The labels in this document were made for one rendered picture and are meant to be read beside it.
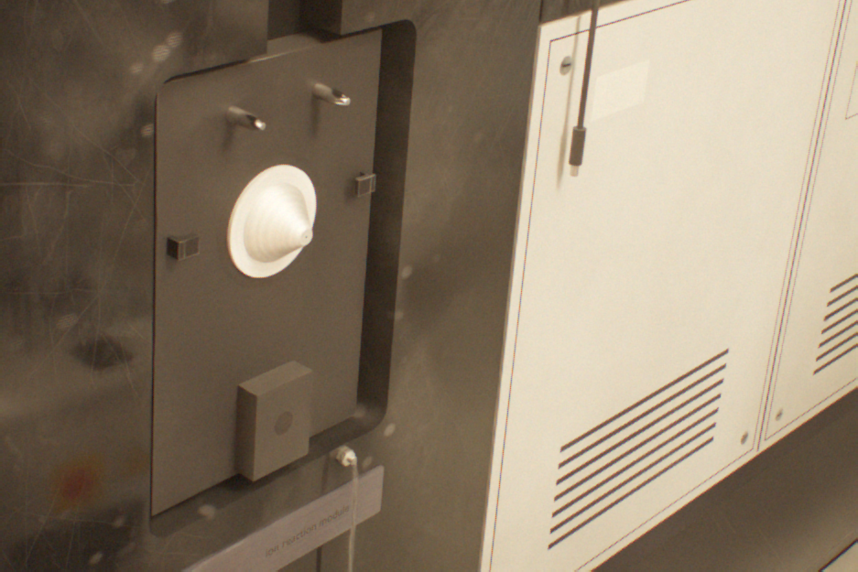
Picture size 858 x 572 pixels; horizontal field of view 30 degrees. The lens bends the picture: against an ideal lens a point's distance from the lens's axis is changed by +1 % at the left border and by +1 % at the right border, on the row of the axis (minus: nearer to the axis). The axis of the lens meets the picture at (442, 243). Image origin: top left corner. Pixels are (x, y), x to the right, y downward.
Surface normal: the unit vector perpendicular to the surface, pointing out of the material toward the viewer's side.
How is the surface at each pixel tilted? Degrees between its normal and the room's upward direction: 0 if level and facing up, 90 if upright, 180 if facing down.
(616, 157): 90
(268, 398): 90
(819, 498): 0
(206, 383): 90
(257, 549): 90
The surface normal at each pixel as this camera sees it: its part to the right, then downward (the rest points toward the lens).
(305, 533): 0.76, 0.33
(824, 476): 0.08, -0.91
